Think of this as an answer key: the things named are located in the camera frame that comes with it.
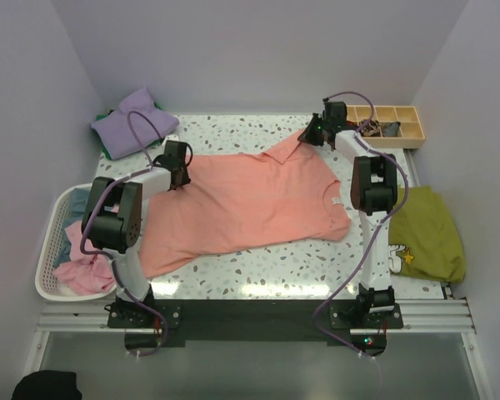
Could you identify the wooden compartment tray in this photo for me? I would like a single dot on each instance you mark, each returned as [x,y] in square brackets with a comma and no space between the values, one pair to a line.
[411,135]

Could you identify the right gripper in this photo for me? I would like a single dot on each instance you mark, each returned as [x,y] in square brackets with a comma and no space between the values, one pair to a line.
[307,136]

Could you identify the folded lilac t-shirt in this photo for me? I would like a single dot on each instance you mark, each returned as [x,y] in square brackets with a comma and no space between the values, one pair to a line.
[125,123]

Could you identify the grey blue t-shirt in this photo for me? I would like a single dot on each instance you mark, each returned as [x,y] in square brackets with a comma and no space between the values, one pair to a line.
[78,199]

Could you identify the light pink t-shirt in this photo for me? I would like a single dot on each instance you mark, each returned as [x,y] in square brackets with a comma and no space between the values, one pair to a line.
[85,274]

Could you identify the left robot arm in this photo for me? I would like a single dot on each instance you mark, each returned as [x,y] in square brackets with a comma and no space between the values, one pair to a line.
[113,217]

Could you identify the white laundry basket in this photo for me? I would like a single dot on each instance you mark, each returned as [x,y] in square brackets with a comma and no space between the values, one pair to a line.
[46,284]

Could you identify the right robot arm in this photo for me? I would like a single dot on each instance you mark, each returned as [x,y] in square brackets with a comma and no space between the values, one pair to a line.
[373,193]

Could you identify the black object bottom left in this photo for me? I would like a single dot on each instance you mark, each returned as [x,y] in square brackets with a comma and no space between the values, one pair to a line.
[48,384]

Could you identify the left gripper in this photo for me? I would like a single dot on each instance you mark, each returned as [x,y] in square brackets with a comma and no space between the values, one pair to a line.
[186,180]

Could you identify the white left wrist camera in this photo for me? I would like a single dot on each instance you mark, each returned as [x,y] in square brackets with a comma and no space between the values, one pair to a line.
[172,137]

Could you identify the brown patterned rolled sock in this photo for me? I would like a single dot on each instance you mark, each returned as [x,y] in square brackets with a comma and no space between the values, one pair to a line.
[370,128]

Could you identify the grey rolled sock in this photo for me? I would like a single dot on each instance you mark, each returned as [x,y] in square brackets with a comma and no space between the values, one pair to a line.
[391,129]

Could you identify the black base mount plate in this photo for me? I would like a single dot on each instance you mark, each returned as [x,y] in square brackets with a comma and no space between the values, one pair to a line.
[174,323]

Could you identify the olive green t-shirt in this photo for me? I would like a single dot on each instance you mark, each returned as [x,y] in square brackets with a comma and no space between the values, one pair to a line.
[423,240]

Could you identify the salmon pink t-shirt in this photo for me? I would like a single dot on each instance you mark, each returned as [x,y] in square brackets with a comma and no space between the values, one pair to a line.
[236,202]

